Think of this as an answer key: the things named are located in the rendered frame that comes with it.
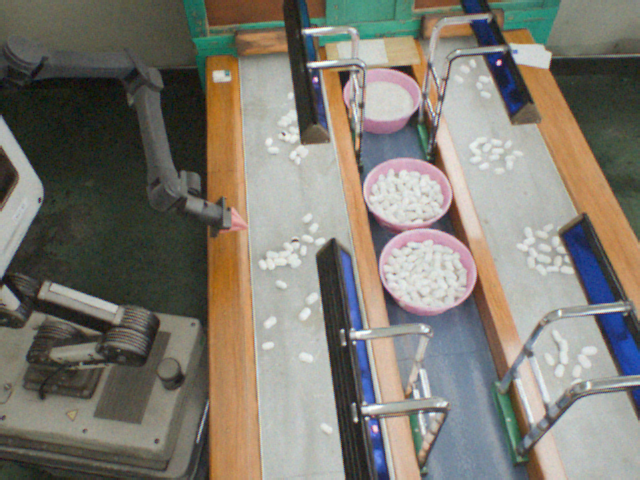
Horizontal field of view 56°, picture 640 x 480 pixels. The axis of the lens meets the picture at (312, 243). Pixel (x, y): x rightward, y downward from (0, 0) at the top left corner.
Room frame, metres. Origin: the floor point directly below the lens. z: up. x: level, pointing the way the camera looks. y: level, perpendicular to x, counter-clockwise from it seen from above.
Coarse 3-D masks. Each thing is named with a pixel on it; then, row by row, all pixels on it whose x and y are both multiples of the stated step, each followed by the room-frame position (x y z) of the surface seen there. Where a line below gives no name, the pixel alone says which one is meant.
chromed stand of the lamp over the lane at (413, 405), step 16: (352, 336) 0.52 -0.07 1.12; (368, 336) 0.52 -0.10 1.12; (384, 336) 0.52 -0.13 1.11; (400, 336) 0.52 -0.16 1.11; (432, 336) 0.53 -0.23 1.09; (416, 352) 0.53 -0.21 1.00; (416, 368) 0.52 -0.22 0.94; (416, 384) 0.52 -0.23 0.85; (416, 400) 0.39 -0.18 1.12; (432, 400) 0.38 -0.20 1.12; (368, 416) 0.36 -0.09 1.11; (384, 416) 0.36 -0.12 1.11; (416, 416) 0.49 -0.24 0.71; (432, 416) 0.41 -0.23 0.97; (416, 432) 0.46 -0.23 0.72; (432, 432) 0.38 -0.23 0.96; (416, 448) 0.42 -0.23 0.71; (432, 448) 0.37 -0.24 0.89
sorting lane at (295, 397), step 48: (288, 144) 1.41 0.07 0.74; (288, 192) 1.21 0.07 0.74; (336, 192) 1.20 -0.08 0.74; (288, 240) 1.02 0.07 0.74; (288, 288) 0.86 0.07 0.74; (288, 336) 0.71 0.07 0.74; (288, 384) 0.58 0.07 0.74; (288, 432) 0.46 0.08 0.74; (336, 432) 0.45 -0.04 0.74; (384, 432) 0.45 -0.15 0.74
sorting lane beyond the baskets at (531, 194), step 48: (480, 96) 1.61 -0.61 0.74; (480, 144) 1.38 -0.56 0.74; (528, 144) 1.37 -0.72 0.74; (480, 192) 1.18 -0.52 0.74; (528, 192) 1.17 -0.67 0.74; (528, 288) 0.83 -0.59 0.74; (576, 288) 0.82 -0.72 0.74; (528, 336) 0.69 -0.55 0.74; (576, 336) 0.68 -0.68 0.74; (576, 432) 0.43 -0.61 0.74; (624, 432) 0.43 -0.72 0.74
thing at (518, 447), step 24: (552, 312) 0.56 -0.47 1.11; (576, 312) 0.55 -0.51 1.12; (600, 312) 0.55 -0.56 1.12; (624, 312) 0.55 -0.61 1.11; (504, 384) 0.55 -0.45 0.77; (576, 384) 0.41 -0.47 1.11; (600, 384) 0.40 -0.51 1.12; (624, 384) 0.40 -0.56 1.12; (504, 408) 0.51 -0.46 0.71; (528, 408) 0.46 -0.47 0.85; (552, 408) 0.40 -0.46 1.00; (504, 432) 0.46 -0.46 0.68; (528, 432) 0.41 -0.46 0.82
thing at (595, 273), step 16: (576, 224) 0.78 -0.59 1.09; (592, 224) 0.79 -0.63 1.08; (576, 240) 0.75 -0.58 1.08; (592, 240) 0.73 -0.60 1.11; (576, 256) 0.72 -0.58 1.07; (592, 256) 0.70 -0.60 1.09; (576, 272) 0.68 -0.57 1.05; (592, 272) 0.66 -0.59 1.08; (608, 272) 0.65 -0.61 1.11; (592, 288) 0.63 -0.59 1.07; (608, 288) 0.62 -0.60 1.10; (592, 304) 0.60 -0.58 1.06; (608, 320) 0.56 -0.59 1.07; (624, 320) 0.54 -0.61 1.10; (608, 336) 0.53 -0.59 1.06; (624, 336) 0.51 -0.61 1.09; (608, 352) 0.50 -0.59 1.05; (624, 352) 0.48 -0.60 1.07; (624, 368) 0.46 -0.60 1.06
